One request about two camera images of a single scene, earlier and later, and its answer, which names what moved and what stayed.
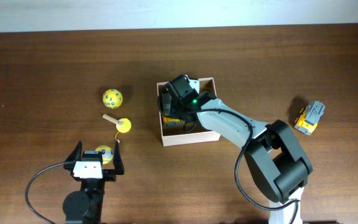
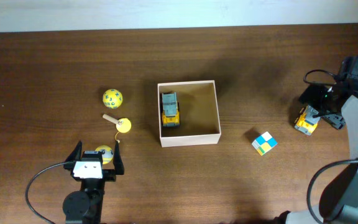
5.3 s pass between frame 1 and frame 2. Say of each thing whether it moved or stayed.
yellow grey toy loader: stayed
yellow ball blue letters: stayed
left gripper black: stayed
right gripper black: moved
